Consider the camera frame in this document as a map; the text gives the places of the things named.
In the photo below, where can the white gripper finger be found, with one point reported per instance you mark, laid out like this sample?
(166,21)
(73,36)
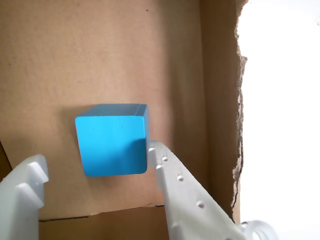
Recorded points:
(17,207)
(190,210)

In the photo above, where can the blue cube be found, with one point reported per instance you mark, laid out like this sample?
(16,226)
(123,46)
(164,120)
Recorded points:
(112,145)

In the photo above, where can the brown cardboard box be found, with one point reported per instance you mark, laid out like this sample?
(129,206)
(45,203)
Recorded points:
(100,62)

